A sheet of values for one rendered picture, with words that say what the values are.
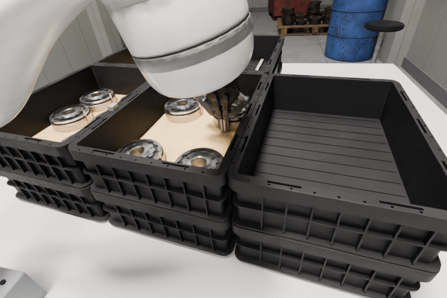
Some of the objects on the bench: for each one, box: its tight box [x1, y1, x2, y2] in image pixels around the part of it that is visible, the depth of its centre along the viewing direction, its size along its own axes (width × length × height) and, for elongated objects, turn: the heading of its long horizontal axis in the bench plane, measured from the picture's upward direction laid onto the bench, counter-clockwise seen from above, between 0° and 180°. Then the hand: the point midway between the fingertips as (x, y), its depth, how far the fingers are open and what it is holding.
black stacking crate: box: [91, 190, 235, 256], centre depth 64 cm, size 40×30×12 cm
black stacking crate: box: [0, 169, 110, 221], centre depth 72 cm, size 40×30×12 cm
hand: (224, 123), depth 60 cm, fingers closed
